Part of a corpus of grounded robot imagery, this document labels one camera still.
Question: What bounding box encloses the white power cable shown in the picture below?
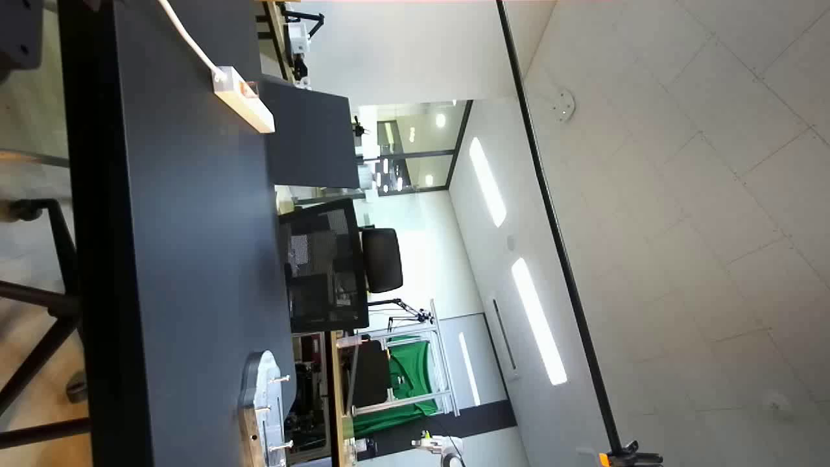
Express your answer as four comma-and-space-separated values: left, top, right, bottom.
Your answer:
154, 0, 217, 79

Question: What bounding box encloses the long ceiling light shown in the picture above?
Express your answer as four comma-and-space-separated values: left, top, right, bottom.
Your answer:
470, 137, 505, 228
511, 258, 568, 388

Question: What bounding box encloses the black partition panel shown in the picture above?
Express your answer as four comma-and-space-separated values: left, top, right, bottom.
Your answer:
263, 80, 359, 189

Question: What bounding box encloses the black computer monitor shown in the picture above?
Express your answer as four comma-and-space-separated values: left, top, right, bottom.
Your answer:
277, 201, 368, 332

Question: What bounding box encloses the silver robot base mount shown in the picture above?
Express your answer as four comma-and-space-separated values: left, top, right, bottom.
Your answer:
241, 350, 294, 467

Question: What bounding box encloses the black office chair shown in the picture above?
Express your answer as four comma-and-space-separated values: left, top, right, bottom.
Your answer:
363, 228, 402, 294

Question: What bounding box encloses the black table leg frame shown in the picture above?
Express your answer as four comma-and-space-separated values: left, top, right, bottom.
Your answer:
0, 198, 93, 453

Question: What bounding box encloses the black ceiling rail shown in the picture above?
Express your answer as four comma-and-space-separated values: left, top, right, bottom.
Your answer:
494, 0, 664, 467

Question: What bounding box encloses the white power strip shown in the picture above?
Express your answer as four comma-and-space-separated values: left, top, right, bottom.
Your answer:
214, 67, 276, 135

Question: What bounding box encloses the green screen cloth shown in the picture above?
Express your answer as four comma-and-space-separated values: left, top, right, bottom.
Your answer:
352, 340, 438, 437

